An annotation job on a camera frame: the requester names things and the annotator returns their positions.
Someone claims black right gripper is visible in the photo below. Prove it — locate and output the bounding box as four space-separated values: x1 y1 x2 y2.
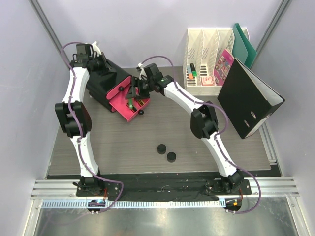
126 77 154 101

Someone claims black drawer cabinet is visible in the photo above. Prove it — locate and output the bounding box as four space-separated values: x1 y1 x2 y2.
86 59 131 113

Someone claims green lip balm tube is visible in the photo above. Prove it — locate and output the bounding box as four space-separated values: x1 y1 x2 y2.
128 99 133 109

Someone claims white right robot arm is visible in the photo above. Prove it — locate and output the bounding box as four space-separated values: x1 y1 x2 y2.
126 63 244 194

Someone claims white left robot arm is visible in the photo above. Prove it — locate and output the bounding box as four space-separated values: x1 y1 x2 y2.
55 42 106 196

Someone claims pink sticky note pad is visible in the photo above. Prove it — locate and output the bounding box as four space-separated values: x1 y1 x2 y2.
200 76 215 86

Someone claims white mesh file organizer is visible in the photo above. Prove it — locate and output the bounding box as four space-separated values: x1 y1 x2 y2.
183 28 250 96

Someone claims pink sticker booklet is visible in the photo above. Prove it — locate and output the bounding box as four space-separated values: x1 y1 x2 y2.
214 49 234 86

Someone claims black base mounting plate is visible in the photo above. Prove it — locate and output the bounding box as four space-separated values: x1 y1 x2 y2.
75 173 252 197

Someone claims black lever arch binder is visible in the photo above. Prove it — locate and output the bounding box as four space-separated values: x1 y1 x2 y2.
218 58 285 139

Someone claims teal plastic folder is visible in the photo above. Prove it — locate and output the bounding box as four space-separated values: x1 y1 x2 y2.
232 23 257 68

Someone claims aluminium frame rail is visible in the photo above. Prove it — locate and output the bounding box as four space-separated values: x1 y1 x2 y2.
31 177 299 209

